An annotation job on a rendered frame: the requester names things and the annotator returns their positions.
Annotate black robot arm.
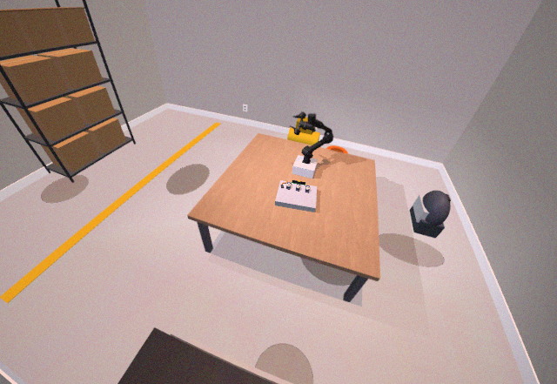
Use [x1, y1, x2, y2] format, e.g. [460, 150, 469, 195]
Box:
[302, 113, 333, 164]

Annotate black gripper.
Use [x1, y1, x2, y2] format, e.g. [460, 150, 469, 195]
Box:
[291, 112, 308, 135]

